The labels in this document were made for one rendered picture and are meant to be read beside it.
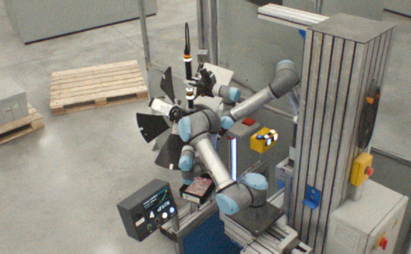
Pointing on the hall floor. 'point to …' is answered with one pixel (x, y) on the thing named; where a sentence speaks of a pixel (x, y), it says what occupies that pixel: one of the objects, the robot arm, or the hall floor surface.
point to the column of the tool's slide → (204, 27)
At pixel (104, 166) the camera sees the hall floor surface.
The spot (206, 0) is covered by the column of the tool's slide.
